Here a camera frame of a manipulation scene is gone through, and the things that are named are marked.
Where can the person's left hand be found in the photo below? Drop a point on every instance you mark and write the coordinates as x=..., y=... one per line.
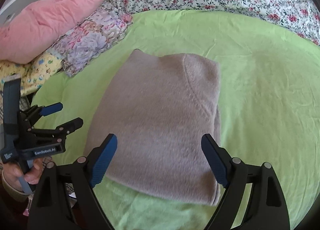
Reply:
x=12, y=172

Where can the pink quilted blanket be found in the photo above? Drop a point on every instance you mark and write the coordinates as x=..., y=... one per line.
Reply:
x=39, y=25

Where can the yellow patterned cloth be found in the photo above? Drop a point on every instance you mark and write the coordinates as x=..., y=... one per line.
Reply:
x=33, y=74

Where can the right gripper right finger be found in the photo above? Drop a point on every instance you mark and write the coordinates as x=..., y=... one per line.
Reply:
x=266, y=207

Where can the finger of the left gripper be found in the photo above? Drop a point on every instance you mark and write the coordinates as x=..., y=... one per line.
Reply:
x=48, y=110
x=70, y=126

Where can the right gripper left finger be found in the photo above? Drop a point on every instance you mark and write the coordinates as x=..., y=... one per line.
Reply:
x=64, y=197

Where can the beige fleece garment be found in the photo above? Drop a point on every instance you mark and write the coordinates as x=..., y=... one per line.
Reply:
x=159, y=108

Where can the pastel floral pillow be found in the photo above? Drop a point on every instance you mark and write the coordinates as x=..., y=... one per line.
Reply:
x=87, y=40

